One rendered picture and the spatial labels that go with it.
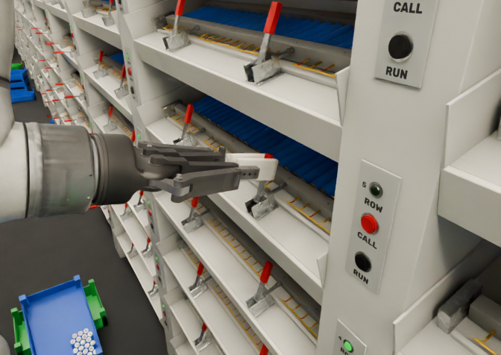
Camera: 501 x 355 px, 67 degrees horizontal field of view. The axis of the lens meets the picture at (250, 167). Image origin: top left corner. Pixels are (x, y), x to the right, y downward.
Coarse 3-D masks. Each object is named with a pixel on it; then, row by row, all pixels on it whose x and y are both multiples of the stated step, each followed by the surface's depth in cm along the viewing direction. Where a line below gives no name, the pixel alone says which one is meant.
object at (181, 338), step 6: (180, 336) 121; (174, 342) 121; (180, 342) 122; (186, 342) 123; (174, 348) 122; (180, 348) 122; (186, 348) 121; (192, 348) 121; (180, 354) 120; (186, 354) 120; (192, 354) 119
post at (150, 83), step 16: (128, 0) 75; (144, 0) 77; (160, 0) 79; (208, 0) 84; (128, 32) 80; (144, 64) 82; (128, 80) 89; (144, 80) 83; (160, 80) 85; (176, 80) 87; (144, 96) 85; (144, 128) 88; (144, 192) 104; (160, 224) 100; (160, 240) 102; (160, 256) 106; (160, 288) 117; (176, 320) 117; (176, 352) 123
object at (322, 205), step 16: (176, 112) 87; (208, 128) 74; (208, 144) 72; (224, 144) 70; (240, 144) 66; (288, 176) 56; (304, 192) 52; (320, 192) 51; (320, 208) 50; (320, 224) 49
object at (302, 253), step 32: (160, 96) 86; (192, 96) 91; (160, 128) 84; (192, 128) 81; (224, 192) 60; (256, 192) 58; (288, 192) 57; (256, 224) 52; (288, 224) 51; (288, 256) 47; (320, 256) 39; (320, 288) 42
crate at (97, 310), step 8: (88, 280) 156; (88, 288) 157; (88, 296) 158; (96, 296) 158; (88, 304) 154; (96, 304) 154; (16, 312) 142; (96, 312) 151; (104, 312) 143; (16, 320) 144; (24, 320) 147; (96, 320) 142; (104, 320) 144; (16, 328) 141; (24, 328) 144; (96, 328) 143; (16, 336) 136; (24, 336) 141; (16, 344) 129; (24, 344) 138; (16, 352) 129; (24, 352) 130
